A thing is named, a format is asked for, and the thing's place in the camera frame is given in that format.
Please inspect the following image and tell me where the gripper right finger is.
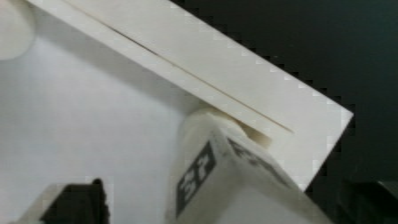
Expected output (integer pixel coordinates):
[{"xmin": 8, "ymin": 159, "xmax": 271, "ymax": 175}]
[{"xmin": 335, "ymin": 181, "xmax": 398, "ymax": 224}]

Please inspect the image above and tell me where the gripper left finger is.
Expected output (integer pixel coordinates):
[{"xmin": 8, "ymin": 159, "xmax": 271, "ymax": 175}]
[{"xmin": 12, "ymin": 178, "xmax": 110, "ymax": 224}]

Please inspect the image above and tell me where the white square table top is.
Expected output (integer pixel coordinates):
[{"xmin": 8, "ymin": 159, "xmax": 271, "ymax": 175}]
[{"xmin": 0, "ymin": 0, "xmax": 351, "ymax": 224}]

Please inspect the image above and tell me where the white table leg with tag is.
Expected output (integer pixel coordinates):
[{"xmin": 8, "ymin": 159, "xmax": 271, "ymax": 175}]
[{"xmin": 0, "ymin": 0, "xmax": 35, "ymax": 61}]

